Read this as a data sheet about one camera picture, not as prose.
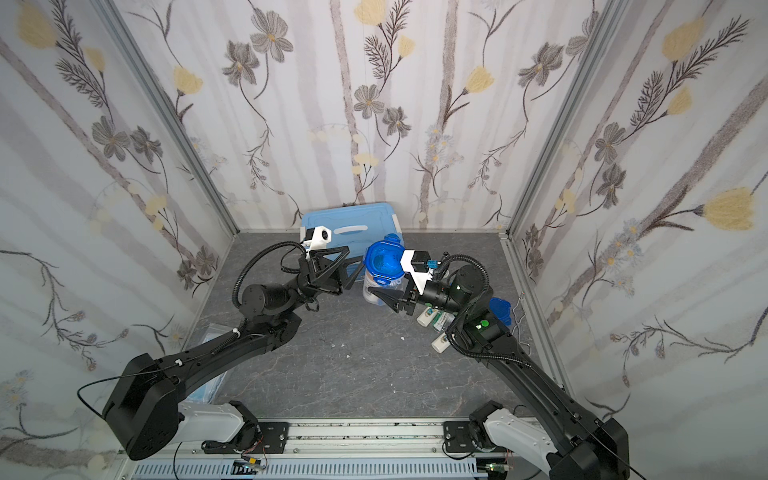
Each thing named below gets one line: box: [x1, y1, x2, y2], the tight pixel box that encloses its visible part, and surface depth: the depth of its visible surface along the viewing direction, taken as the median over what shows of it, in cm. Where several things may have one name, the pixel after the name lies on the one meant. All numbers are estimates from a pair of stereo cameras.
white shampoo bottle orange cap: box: [431, 332, 451, 354], surface depth 90 cm
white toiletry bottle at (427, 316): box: [416, 306, 438, 327], surface depth 96 cm
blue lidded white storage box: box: [300, 202, 405, 265], surface depth 104 cm
